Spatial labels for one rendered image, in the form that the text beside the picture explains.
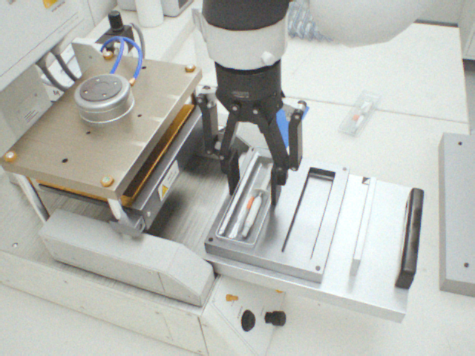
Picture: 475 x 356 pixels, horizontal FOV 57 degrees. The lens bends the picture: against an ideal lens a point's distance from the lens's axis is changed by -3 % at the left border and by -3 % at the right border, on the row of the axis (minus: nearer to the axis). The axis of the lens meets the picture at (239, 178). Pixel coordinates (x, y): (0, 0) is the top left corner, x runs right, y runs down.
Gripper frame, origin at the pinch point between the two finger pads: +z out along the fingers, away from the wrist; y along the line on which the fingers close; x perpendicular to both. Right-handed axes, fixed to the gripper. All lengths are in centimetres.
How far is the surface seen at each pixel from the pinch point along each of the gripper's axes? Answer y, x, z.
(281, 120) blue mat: -9, 46, 28
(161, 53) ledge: -49, 61, 23
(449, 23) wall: 47, 243, 95
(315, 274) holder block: 11.4, -10.3, 3.9
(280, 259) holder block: 6.6, -9.7, 3.5
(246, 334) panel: 2.4, -14.1, 20.7
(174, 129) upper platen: -13.8, 3.7, -3.1
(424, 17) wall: 32, 243, 93
